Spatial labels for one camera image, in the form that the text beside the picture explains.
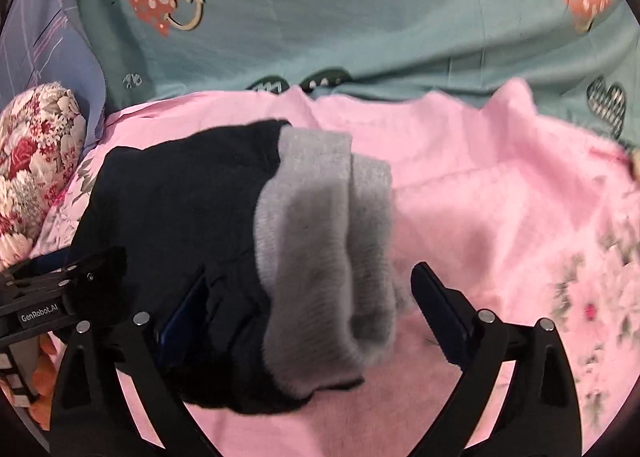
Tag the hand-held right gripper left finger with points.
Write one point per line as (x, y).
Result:
(182, 319)

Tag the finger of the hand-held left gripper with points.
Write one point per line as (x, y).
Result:
(95, 269)

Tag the teal heart print sheet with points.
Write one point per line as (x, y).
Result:
(325, 12)

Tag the pink floral bedsheet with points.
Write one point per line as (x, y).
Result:
(475, 197)

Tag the red and white floral quilt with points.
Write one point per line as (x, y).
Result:
(35, 162)

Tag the orange patterned cloth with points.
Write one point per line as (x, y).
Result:
(42, 372)

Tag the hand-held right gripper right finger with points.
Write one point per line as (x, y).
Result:
(442, 322)

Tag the blue striped cloth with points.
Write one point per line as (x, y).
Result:
(60, 52)

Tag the black pants with grey lining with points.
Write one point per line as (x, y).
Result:
(175, 197)

